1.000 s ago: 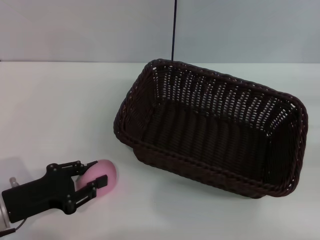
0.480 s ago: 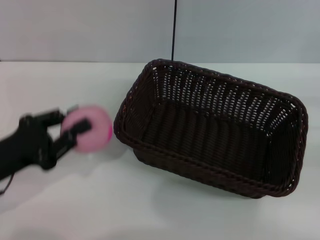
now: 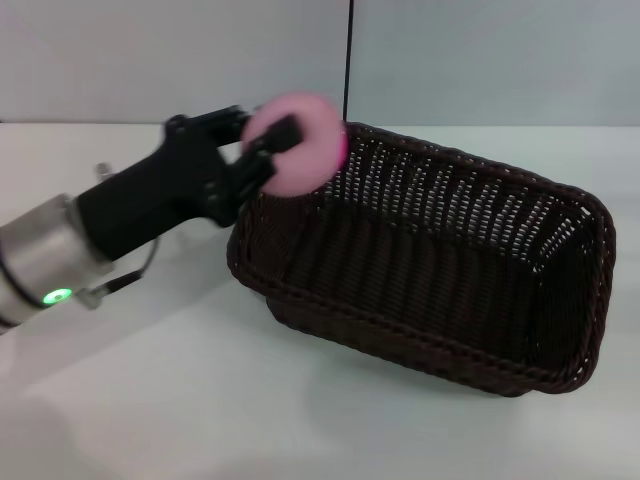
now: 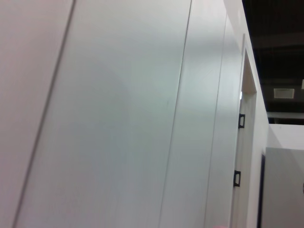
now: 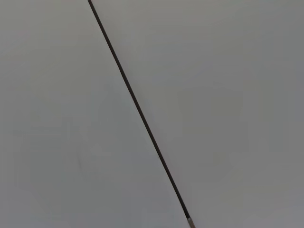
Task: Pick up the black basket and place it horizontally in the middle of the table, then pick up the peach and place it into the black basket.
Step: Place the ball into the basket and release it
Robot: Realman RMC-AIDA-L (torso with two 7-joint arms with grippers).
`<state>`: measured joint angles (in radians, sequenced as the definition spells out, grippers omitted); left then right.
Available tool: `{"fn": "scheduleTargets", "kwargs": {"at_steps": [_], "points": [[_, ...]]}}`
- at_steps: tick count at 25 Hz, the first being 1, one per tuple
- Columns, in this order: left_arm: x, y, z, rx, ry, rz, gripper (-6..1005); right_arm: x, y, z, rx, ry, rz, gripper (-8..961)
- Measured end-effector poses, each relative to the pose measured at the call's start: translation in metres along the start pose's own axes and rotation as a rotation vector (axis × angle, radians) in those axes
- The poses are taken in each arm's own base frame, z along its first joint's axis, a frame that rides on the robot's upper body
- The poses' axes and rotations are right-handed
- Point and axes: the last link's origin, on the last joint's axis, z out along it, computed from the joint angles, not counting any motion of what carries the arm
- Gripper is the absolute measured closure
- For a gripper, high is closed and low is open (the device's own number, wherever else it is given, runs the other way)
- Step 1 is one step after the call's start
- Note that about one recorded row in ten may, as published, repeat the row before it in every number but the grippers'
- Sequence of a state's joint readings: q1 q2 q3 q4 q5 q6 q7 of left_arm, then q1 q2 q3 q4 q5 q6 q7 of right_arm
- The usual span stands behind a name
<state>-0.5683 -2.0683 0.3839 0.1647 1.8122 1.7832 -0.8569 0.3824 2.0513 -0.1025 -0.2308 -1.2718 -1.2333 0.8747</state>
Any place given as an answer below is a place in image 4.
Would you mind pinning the black door hinge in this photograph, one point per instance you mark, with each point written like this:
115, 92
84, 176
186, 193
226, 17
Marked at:
237, 178
241, 120

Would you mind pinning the white door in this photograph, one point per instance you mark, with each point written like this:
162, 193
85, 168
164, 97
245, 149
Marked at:
245, 147

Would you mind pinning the white ceiling air vent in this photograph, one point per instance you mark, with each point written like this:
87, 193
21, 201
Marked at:
283, 93

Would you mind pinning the grey partition panel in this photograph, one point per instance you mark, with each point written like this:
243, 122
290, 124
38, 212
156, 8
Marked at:
283, 190

